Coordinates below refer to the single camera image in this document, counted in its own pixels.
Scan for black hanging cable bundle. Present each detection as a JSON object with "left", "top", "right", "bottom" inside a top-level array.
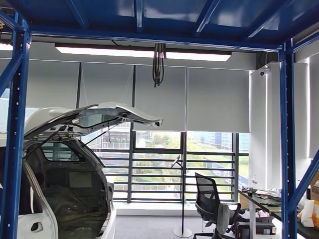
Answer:
[{"left": 153, "top": 43, "right": 166, "bottom": 88}]

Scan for white plastic bag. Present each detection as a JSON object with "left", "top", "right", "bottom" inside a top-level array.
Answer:
[{"left": 298, "top": 199, "right": 319, "bottom": 229}]

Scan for black floor stand round base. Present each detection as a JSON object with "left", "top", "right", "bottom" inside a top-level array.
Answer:
[{"left": 171, "top": 155, "right": 192, "bottom": 239}]

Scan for black equipment case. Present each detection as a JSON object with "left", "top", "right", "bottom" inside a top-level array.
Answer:
[{"left": 235, "top": 222, "right": 277, "bottom": 239}]

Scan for brown cardboard box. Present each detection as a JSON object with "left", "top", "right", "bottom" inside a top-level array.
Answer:
[{"left": 310, "top": 179, "right": 319, "bottom": 202}]

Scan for black window railing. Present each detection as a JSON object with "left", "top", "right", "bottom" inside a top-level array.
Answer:
[{"left": 92, "top": 148, "right": 249, "bottom": 203}]

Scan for grey roller blind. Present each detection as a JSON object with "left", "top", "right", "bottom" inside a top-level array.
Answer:
[
  {"left": 26, "top": 61, "right": 79, "bottom": 110},
  {"left": 82, "top": 64, "right": 133, "bottom": 108},
  {"left": 135, "top": 66, "right": 186, "bottom": 132},
  {"left": 187, "top": 67, "right": 250, "bottom": 133}
]

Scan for white car body shell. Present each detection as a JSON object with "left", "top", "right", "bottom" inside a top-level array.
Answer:
[{"left": 0, "top": 102, "right": 163, "bottom": 239}]

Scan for blue metal shelf rack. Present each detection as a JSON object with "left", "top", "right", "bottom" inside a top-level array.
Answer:
[{"left": 0, "top": 0, "right": 319, "bottom": 239}]

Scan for black mesh office chair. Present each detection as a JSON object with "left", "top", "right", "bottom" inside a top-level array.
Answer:
[{"left": 193, "top": 172, "right": 242, "bottom": 239}]

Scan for grey jacket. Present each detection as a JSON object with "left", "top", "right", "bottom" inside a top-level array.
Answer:
[{"left": 216, "top": 203, "right": 231, "bottom": 236}]

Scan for dark top desk white legs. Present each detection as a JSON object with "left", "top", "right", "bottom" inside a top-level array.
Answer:
[{"left": 238, "top": 188, "right": 319, "bottom": 239}]

